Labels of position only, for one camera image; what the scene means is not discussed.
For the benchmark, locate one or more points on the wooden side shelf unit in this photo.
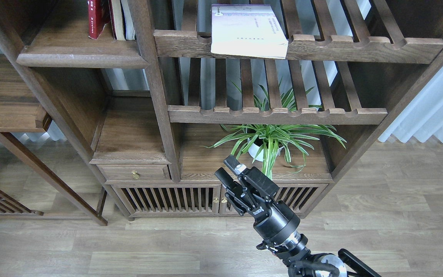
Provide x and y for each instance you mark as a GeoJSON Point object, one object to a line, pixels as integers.
{"type": "Point", "coordinates": [20, 112]}

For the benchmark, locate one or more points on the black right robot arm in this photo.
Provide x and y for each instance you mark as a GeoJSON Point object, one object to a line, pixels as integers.
{"type": "Point", "coordinates": [301, 263]}

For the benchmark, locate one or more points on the white paperback book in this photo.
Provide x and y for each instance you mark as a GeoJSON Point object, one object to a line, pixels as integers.
{"type": "Point", "coordinates": [247, 30]}

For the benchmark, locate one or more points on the beige upright book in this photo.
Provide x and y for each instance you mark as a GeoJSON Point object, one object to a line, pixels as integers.
{"type": "Point", "coordinates": [117, 20]}

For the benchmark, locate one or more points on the brass drawer knob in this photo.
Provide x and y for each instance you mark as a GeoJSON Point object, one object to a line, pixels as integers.
{"type": "Point", "coordinates": [135, 175]}

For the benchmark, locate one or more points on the white pleated curtain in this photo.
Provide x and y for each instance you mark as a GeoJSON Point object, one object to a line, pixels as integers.
{"type": "Point", "coordinates": [423, 117]}

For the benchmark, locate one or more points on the dark wooden bookshelf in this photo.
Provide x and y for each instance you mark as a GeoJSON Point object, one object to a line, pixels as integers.
{"type": "Point", "coordinates": [152, 104]}

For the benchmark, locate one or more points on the white upright book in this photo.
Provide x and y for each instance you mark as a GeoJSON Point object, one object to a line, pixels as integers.
{"type": "Point", "coordinates": [129, 27]}

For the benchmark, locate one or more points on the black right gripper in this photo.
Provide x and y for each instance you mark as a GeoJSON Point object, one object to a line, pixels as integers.
{"type": "Point", "coordinates": [274, 221]}

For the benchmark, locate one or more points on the red paperback book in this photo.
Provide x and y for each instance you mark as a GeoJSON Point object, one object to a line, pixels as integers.
{"type": "Point", "coordinates": [98, 17]}

